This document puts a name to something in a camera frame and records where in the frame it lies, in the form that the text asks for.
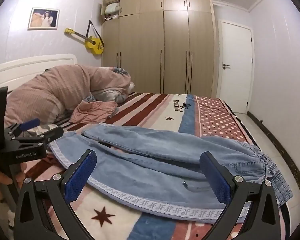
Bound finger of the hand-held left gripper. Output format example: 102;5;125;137
5;118;40;137
15;127;64;147

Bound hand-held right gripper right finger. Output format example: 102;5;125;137
199;151;282;240

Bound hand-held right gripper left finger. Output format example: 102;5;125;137
14;149;98;240

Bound light blue denim pants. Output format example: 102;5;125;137
50;124;294;224

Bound person's left hand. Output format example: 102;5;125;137
0;162;28;201

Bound grey white patterned cloth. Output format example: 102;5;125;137
27;123;63;133

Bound pink striped cloth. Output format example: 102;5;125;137
70;100;119;124

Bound white bed headboard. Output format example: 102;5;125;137
0;54;78;93

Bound dark skirting board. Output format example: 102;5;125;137
247;111;300;205

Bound striped star printed blanket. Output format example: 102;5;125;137
15;92;253;240

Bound yellow guitar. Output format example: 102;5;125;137
64;20;105;55

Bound white door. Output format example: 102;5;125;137
219;20;254;115

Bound beige wooden wardrobe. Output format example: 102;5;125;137
100;0;219;98

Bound folded clothes stack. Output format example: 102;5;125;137
104;2;120;22

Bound framed wall photo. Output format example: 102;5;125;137
28;7;60;30

